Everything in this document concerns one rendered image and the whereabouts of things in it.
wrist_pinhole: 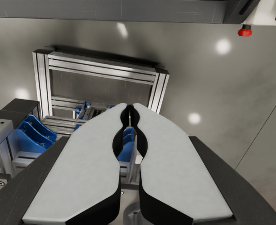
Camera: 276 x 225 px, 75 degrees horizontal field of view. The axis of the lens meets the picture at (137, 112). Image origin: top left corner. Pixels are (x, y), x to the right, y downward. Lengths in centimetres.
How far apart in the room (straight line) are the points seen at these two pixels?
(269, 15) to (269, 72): 137
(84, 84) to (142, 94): 39
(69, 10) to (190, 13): 23
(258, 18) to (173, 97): 118
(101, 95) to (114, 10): 93
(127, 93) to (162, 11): 91
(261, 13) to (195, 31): 101
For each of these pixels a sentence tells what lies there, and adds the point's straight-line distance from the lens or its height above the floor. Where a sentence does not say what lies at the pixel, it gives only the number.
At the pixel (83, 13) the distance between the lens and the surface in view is 41.
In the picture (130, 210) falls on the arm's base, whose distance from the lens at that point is 58.
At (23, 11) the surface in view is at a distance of 45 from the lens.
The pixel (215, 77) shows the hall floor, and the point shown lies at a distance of 159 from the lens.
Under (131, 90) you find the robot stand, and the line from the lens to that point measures 125.
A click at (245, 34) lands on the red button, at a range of 63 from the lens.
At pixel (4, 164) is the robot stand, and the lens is 65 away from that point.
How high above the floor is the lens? 135
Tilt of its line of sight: 59 degrees down
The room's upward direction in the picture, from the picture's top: 176 degrees clockwise
